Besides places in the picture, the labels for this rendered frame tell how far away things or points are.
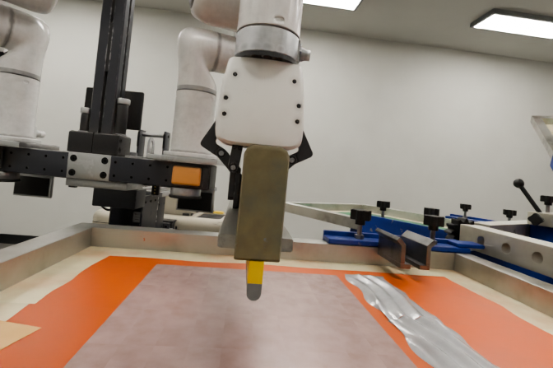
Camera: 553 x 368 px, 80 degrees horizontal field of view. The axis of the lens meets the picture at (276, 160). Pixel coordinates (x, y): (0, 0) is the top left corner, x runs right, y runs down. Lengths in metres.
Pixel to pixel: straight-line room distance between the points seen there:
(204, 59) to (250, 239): 0.65
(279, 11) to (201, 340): 0.35
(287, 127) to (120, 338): 0.26
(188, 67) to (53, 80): 4.12
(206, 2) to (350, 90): 4.12
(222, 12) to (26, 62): 0.63
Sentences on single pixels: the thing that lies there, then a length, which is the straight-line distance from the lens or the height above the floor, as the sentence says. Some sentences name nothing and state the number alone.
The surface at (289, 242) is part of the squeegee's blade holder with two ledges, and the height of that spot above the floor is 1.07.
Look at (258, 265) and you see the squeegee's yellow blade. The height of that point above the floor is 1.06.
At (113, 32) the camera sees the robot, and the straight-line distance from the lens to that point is 0.94.
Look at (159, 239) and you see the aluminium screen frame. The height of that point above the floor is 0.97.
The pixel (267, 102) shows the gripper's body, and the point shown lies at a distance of 0.37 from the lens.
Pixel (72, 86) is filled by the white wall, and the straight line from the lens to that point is 4.77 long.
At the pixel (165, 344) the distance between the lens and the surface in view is 0.36.
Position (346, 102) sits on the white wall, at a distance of 4.48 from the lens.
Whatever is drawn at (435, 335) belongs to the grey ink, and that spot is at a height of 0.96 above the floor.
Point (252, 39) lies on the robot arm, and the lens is 0.38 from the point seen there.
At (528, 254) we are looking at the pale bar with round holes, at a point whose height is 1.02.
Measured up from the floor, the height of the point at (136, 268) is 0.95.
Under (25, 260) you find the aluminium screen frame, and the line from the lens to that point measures 0.54.
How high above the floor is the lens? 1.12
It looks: 2 degrees up
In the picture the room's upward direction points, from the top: 5 degrees clockwise
